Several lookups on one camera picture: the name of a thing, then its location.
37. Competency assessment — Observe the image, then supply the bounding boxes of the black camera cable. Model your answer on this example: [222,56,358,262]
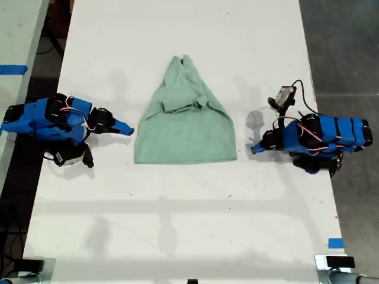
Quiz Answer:
[292,79,318,115]

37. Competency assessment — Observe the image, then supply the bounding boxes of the metal table clamp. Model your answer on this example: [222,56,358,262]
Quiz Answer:
[21,257,57,284]
[314,254,356,284]

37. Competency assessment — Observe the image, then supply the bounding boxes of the white side table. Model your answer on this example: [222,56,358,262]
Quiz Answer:
[0,0,50,192]

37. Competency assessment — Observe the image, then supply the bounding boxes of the black camera box grey face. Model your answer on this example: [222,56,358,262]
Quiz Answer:
[267,85,297,112]

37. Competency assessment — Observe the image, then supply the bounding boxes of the small black box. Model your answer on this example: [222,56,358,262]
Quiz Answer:
[326,256,356,269]
[23,259,46,272]

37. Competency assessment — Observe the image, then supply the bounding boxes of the pale green T-shirt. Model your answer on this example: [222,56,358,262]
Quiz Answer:
[133,54,238,164]

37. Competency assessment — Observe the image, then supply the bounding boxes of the short blue tape piece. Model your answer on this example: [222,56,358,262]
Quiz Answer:
[327,237,345,249]

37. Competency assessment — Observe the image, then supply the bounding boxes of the black camera box silver label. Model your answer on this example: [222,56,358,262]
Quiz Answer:
[52,142,95,169]

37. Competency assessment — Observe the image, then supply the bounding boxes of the black floor cables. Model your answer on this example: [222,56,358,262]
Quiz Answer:
[0,226,26,269]

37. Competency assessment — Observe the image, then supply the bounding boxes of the long blue tape strip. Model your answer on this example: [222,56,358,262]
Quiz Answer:
[0,64,29,76]

